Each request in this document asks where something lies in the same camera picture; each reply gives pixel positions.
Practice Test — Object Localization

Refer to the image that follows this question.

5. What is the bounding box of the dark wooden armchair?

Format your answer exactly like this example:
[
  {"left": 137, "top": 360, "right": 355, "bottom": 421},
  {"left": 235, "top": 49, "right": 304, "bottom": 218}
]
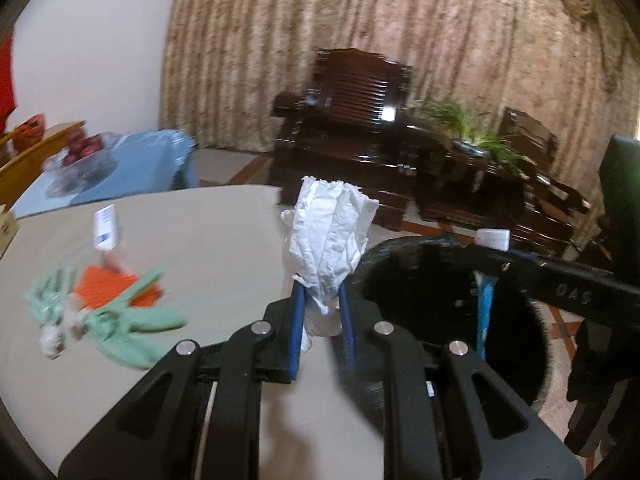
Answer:
[
  {"left": 492, "top": 106, "right": 591, "bottom": 261},
  {"left": 270, "top": 49, "right": 426, "bottom": 231}
]

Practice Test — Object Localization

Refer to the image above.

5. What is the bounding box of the dark wooden side table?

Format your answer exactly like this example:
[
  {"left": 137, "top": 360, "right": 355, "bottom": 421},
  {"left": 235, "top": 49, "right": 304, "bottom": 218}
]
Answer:
[{"left": 415, "top": 130, "right": 531, "bottom": 241}]

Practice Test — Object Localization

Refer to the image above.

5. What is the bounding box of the glass fruit bowl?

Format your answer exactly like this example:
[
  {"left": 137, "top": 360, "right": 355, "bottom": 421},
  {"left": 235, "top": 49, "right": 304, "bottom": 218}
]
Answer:
[{"left": 42, "top": 132, "right": 123, "bottom": 201}]

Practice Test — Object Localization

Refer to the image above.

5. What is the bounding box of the green glove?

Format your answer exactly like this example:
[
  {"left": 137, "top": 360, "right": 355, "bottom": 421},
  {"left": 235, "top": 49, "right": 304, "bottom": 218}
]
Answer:
[
  {"left": 22, "top": 266, "right": 76, "bottom": 328},
  {"left": 82, "top": 270, "right": 188, "bottom": 372}
]

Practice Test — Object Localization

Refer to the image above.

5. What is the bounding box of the black lined trash bin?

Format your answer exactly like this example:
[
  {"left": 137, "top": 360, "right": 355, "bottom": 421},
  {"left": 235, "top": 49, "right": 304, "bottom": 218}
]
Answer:
[{"left": 350, "top": 235, "right": 553, "bottom": 411}]

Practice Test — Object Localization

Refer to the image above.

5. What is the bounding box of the blue tablecloth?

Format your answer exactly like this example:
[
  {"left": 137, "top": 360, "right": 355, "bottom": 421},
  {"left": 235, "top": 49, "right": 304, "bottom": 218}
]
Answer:
[{"left": 10, "top": 130, "right": 198, "bottom": 218}]

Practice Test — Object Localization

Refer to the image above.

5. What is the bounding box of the red cloth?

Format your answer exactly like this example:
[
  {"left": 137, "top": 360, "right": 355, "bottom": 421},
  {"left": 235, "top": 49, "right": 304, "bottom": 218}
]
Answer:
[{"left": 0, "top": 30, "right": 18, "bottom": 116}]

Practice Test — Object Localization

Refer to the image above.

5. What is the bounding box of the beige floral curtain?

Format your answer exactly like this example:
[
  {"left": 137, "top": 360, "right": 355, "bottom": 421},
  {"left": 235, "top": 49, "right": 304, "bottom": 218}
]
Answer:
[{"left": 160, "top": 0, "right": 640, "bottom": 241}]

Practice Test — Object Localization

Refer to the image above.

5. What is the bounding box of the white and blue small box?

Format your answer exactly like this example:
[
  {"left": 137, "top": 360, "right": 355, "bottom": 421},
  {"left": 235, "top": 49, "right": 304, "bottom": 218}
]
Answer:
[{"left": 92, "top": 204, "right": 123, "bottom": 252}]

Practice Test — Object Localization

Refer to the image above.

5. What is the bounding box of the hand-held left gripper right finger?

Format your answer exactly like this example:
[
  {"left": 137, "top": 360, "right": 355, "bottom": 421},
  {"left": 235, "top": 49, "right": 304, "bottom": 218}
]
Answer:
[{"left": 337, "top": 280, "right": 586, "bottom": 480}]

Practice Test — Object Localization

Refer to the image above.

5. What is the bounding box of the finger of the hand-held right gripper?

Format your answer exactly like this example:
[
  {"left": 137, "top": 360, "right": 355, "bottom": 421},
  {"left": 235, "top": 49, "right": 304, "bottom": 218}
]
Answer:
[
  {"left": 565, "top": 310, "right": 640, "bottom": 458},
  {"left": 470, "top": 242, "right": 640, "bottom": 358}
]

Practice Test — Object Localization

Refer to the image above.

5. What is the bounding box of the green potted plant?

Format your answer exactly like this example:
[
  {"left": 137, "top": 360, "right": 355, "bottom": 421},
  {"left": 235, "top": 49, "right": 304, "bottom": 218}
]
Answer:
[{"left": 415, "top": 97, "right": 526, "bottom": 168}]

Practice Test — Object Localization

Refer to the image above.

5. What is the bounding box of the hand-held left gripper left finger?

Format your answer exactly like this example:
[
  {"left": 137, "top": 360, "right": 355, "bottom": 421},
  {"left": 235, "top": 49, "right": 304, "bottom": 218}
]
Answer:
[{"left": 57, "top": 280, "right": 307, "bottom": 480}]

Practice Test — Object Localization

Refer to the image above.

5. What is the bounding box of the orange mesh mat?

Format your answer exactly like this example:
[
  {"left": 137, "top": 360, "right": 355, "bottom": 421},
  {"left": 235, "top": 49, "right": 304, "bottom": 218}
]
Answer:
[{"left": 75, "top": 265, "right": 163, "bottom": 308}]

